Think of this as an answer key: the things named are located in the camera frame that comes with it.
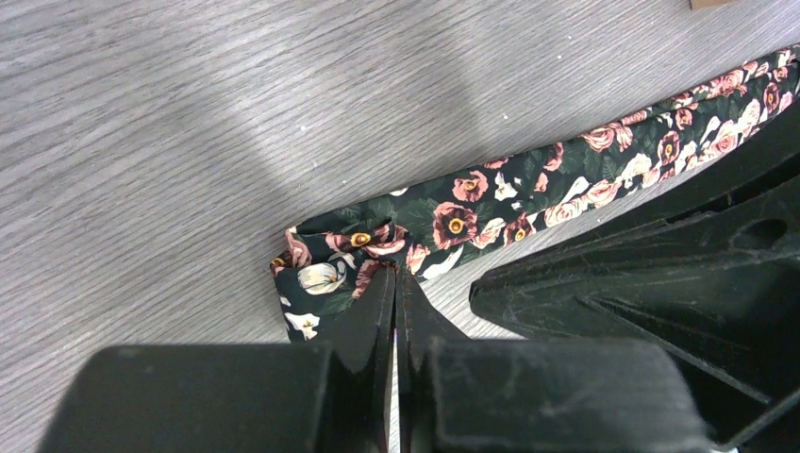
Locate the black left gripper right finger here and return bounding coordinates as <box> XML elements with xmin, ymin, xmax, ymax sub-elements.
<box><xmin>396</xmin><ymin>271</ymin><xmax>711</xmax><ymax>452</ymax></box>

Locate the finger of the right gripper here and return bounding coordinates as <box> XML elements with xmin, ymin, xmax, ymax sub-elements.
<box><xmin>470</xmin><ymin>187</ymin><xmax>799</xmax><ymax>447</ymax></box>
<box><xmin>562</xmin><ymin>118</ymin><xmax>799</xmax><ymax>247</ymax></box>

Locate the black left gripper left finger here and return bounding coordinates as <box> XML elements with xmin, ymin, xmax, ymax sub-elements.
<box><xmin>39</xmin><ymin>269</ymin><xmax>395</xmax><ymax>452</ymax></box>

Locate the small wooden letter cube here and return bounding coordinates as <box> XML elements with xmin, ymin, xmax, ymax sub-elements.
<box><xmin>690</xmin><ymin>0</ymin><xmax>735</xmax><ymax>10</ymax></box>

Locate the black pink floral tie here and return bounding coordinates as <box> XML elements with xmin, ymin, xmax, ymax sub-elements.
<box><xmin>270</xmin><ymin>44</ymin><xmax>799</xmax><ymax>342</ymax></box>

